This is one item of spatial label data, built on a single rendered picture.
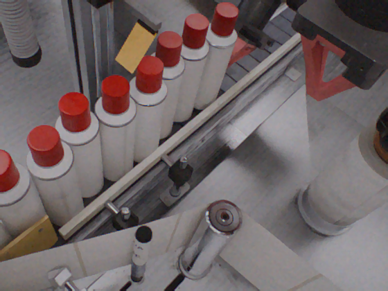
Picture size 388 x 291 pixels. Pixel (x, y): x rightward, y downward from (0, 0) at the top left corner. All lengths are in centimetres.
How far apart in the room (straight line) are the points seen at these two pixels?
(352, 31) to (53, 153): 29
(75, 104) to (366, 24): 29
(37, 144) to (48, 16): 55
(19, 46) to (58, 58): 37
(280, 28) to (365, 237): 46
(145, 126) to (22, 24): 20
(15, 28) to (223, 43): 28
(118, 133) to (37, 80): 35
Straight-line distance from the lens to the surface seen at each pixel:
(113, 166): 55
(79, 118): 42
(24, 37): 45
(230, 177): 63
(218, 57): 58
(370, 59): 26
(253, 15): 65
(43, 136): 41
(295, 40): 82
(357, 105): 90
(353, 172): 52
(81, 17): 55
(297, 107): 76
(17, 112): 75
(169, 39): 50
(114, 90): 44
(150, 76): 45
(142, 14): 45
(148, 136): 55
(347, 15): 29
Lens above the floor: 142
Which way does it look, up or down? 57 degrees down
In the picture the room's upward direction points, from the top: 11 degrees clockwise
